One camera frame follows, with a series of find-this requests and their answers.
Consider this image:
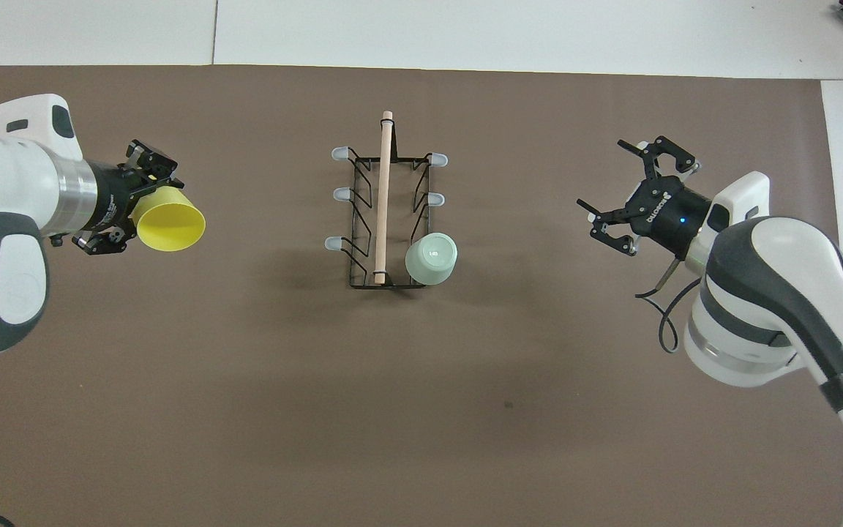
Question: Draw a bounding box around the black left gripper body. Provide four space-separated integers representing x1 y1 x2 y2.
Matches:
87 161 151 236

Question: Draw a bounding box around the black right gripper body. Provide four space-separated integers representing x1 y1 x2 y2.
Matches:
625 174 713 258

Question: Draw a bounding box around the yellow plastic cup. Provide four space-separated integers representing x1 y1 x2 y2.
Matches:
132 185 207 253

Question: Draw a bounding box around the pale green plastic cup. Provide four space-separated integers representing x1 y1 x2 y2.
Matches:
405 232 459 286

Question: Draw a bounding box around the brown table mat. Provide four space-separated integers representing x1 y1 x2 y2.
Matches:
0 64 843 527

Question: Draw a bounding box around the black wire cup rack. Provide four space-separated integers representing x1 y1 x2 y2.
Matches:
325 111 449 290

